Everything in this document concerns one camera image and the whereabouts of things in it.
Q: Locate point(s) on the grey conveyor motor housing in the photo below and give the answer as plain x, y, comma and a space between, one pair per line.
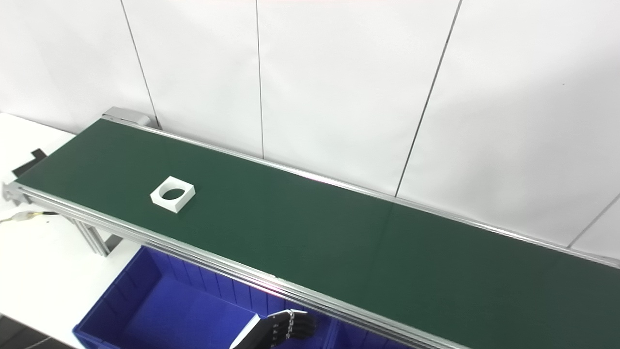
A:
126, 116

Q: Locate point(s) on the white square part round hole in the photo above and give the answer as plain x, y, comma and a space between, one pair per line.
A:
186, 194

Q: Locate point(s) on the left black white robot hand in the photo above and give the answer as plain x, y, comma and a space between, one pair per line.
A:
264, 332

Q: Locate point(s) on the blue plastic bin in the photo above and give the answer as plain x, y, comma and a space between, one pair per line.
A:
169, 310
358, 339

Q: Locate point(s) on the aluminium conveyor support leg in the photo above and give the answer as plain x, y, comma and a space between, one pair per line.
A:
94, 240

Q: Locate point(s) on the flat black bracket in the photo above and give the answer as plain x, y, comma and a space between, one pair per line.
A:
29, 164

